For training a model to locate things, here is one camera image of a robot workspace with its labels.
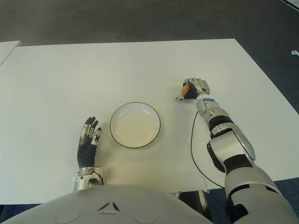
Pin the white plate black rim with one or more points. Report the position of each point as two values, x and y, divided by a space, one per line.
135 126

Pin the red yellow apple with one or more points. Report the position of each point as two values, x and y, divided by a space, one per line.
185 89

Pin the grey robot torso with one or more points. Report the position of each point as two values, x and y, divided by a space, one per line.
105 205

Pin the white panel edge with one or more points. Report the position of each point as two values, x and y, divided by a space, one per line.
293 1

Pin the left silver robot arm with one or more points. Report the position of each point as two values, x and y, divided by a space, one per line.
81 183

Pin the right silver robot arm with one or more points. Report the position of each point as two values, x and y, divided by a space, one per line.
233 149

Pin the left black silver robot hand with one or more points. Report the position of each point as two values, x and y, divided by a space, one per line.
86 154

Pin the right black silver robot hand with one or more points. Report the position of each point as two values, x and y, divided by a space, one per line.
198 87

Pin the small white floor object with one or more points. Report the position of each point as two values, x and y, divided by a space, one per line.
294 52

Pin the white side table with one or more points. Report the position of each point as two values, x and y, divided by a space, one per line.
8 50

